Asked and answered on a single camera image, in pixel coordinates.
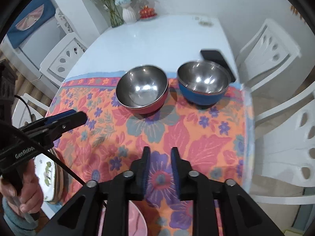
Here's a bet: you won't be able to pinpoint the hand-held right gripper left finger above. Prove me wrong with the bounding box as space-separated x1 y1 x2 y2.
43 147 151 236

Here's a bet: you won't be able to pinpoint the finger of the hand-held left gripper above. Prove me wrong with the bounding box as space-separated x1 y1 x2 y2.
25 112 88 142
18 111 78 135

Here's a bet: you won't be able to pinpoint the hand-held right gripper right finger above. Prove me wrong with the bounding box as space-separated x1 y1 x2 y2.
171 147 269 236

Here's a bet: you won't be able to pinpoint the octagonal tree print plate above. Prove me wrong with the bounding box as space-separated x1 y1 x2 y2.
33 150 59 203
50 149 62 202

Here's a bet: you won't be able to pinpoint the pink dotted bowl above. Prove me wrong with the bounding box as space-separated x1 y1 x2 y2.
98 200 148 236

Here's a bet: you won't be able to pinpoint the red steel bowl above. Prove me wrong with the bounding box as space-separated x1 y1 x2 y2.
116 65 170 115

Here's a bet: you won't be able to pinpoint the blue steel bowl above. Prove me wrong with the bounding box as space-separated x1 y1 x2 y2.
177 60 232 109

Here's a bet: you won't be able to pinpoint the person's left hand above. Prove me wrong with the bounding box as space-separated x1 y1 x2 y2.
0 161 44 217

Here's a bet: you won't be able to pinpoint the white dining chair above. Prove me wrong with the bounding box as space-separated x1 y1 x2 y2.
11 93 51 129
39 32 87 88
235 18 297 87
246 81 315 205

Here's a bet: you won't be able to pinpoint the orange floral tablecloth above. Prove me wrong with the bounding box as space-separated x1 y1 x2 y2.
48 70 255 236

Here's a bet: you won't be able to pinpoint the tan striped mat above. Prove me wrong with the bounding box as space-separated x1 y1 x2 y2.
15 76 28 99

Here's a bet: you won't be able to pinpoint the dark carved wooden cabinet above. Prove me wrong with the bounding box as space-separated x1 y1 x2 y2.
0 59 17 129

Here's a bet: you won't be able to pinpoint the white refrigerator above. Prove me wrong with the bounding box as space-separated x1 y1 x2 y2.
0 0 74 84

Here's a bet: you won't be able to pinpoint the white storage rack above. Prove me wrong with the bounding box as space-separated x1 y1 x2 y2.
55 7 87 53

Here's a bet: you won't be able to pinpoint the blue refrigerator cover cloth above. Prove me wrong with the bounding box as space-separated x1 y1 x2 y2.
6 0 57 50

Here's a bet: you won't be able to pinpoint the green glass vase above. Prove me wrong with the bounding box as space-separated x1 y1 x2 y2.
107 3 124 28

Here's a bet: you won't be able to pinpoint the white ribbed vase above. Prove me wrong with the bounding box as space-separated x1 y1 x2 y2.
122 6 138 24

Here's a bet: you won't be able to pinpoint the black phone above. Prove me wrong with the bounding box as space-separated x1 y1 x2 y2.
200 50 237 83

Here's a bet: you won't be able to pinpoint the red lidded cup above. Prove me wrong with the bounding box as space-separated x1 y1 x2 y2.
139 5 155 17

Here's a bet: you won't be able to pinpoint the orange hanging ornaments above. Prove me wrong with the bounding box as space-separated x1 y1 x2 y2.
290 4 309 23

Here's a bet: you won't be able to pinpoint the black cable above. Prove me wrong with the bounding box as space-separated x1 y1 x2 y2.
0 122 89 185
14 94 35 123

